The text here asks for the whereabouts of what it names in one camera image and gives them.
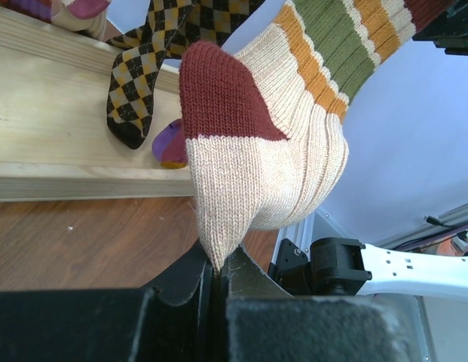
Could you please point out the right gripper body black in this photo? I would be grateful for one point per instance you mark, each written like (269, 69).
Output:
(449, 31)

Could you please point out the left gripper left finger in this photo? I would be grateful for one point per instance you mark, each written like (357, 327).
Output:
(164, 320)

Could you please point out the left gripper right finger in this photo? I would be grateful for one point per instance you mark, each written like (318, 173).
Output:
(265, 323)

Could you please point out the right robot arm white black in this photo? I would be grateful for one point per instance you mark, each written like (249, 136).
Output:
(369, 267)

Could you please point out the wooden hanger stand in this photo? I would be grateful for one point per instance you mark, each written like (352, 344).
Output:
(54, 142)

